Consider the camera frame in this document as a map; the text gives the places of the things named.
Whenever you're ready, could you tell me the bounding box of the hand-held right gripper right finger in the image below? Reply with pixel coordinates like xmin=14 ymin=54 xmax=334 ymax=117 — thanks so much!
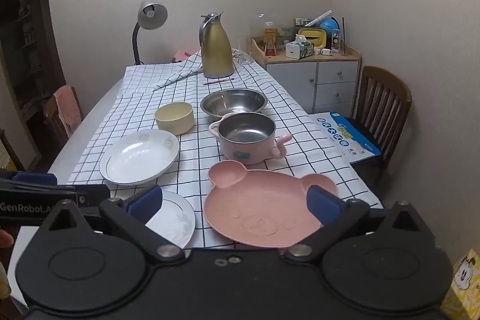
xmin=282 ymin=185 xmax=436 ymax=263

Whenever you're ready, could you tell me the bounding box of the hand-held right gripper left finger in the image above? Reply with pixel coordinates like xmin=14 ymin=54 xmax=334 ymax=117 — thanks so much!
xmin=38 ymin=185 xmax=188 ymax=263

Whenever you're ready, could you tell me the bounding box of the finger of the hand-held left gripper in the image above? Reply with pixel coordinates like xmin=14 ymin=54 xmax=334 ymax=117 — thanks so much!
xmin=0 ymin=171 xmax=58 ymax=190

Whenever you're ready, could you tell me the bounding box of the small white patterned plate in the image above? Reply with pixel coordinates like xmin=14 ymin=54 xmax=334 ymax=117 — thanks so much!
xmin=144 ymin=190 xmax=197 ymax=250

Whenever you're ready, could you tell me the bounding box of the white deep plate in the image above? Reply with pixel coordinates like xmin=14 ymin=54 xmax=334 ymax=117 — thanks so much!
xmin=99 ymin=130 xmax=181 ymax=186

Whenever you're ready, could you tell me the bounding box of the pink bear-shaped plate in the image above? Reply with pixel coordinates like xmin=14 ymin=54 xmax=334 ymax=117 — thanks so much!
xmin=203 ymin=160 xmax=340 ymax=249

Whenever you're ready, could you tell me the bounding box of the cream round bowl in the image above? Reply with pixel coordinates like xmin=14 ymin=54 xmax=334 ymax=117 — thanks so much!
xmin=155 ymin=101 xmax=195 ymax=135

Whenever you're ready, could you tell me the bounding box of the pink steel bowl with handles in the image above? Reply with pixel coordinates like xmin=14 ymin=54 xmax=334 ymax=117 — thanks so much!
xmin=209 ymin=112 xmax=293 ymax=165

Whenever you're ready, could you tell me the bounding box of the large stainless steel bowl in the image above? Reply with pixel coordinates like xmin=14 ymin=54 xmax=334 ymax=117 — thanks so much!
xmin=200 ymin=88 xmax=268 ymax=119

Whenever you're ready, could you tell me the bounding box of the wooden chair with cloth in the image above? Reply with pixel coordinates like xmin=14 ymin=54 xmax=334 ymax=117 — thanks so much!
xmin=42 ymin=85 xmax=84 ymax=156

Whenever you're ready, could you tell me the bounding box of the blue and white flat box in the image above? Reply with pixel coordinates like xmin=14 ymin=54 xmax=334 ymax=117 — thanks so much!
xmin=314 ymin=112 xmax=383 ymax=160

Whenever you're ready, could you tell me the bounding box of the pink cloth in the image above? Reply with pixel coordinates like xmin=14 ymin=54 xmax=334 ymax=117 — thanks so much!
xmin=54 ymin=85 xmax=83 ymax=138

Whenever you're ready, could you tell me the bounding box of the black and white checked tablecloth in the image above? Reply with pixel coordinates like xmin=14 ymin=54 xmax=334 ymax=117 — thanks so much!
xmin=67 ymin=48 xmax=385 ymax=250

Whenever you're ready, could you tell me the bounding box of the dark wooden chair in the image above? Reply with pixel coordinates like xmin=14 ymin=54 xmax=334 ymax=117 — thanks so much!
xmin=350 ymin=66 xmax=413 ymax=190

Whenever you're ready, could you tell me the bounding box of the grey and wood cabinet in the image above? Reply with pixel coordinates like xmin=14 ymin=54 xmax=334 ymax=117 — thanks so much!
xmin=250 ymin=43 xmax=363 ymax=115

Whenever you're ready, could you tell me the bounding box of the dark bookcase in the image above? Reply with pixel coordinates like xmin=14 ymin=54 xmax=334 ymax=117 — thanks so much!
xmin=0 ymin=0 xmax=67 ymax=111

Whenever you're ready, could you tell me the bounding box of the white tissue box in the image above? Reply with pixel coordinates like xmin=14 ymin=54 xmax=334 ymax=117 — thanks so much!
xmin=286 ymin=35 xmax=314 ymax=60

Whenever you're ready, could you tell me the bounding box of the yellow cartoon box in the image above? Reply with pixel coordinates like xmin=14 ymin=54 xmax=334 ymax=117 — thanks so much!
xmin=440 ymin=249 xmax=480 ymax=320

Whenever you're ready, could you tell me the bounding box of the clear acrylic stand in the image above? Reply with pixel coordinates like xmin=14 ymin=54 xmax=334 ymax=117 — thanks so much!
xmin=331 ymin=29 xmax=346 ymax=55

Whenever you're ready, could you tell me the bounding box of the gold thermos jug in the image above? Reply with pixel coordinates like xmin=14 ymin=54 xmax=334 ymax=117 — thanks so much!
xmin=199 ymin=13 xmax=235 ymax=79

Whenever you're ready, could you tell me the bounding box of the yellow tissue holder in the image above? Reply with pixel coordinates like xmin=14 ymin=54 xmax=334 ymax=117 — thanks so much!
xmin=298 ymin=28 xmax=326 ymax=45

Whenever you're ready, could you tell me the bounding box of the clear drinking glass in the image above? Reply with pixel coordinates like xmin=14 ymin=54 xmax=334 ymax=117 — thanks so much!
xmin=235 ymin=36 xmax=253 ymax=65

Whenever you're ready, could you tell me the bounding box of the blue globe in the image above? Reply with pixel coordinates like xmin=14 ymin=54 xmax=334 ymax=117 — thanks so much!
xmin=320 ymin=17 xmax=340 ymax=40

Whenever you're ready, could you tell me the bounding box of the grey desk lamp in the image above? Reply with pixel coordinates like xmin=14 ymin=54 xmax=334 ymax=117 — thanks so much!
xmin=132 ymin=1 xmax=169 ymax=66

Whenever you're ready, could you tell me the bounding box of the white rolled paper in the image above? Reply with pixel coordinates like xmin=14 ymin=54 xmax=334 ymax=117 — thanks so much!
xmin=305 ymin=10 xmax=333 ymax=27

